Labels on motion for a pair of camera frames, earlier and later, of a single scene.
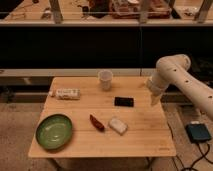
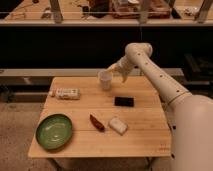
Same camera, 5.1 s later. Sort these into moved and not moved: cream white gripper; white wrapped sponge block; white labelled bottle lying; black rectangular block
Moved: cream white gripper
Not moved: white wrapped sponge block; white labelled bottle lying; black rectangular block
